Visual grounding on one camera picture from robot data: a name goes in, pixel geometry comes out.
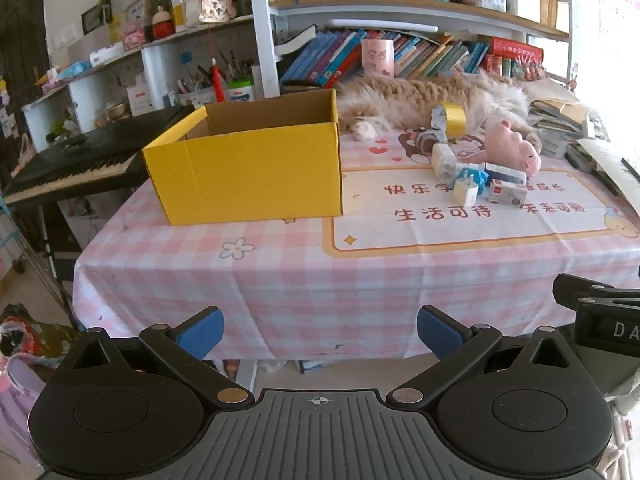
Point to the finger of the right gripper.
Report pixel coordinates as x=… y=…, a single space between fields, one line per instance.
x=567 y=289

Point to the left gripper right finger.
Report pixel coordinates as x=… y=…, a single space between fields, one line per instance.
x=461 y=352

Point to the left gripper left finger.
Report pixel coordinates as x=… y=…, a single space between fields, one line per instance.
x=181 y=350

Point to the navy spray bottle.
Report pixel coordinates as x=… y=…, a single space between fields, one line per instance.
x=495 y=171

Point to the blue bag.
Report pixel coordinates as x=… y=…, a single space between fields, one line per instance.
x=478 y=176

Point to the small white charger plug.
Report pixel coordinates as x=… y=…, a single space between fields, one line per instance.
x=465 y=192

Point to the pink plush pig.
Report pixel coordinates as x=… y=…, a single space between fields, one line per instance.
x=505 y=147

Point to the white tall charger plug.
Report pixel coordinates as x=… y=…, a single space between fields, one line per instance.
x=444 y=162

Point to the small toy truck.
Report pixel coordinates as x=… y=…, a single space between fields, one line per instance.
x=422 y=140

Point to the pink checkered tablecloth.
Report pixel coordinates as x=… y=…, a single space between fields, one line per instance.
x=350 y=287

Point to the stack of papers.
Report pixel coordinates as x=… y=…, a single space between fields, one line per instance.
x=576 y=133

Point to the black electronic keyboard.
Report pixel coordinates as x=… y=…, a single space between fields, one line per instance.
x=106 y=159

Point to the yellow tape roll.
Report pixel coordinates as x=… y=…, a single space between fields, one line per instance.
x=449 y=119

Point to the yellow cardboard box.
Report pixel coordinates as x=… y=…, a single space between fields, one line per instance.
x=276 y=158

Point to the red tassel ornament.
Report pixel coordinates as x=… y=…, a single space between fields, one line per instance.
x=216 y=78

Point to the fluffy orange white cat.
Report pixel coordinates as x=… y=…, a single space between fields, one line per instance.
x=372 y=104

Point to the white green lid jar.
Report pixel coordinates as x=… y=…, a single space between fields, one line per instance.
x=241 y=90

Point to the pink cartoon cup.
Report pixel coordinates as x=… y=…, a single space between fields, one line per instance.
x=377 y=57

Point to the white bookshelf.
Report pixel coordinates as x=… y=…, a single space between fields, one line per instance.
x=261 y=29

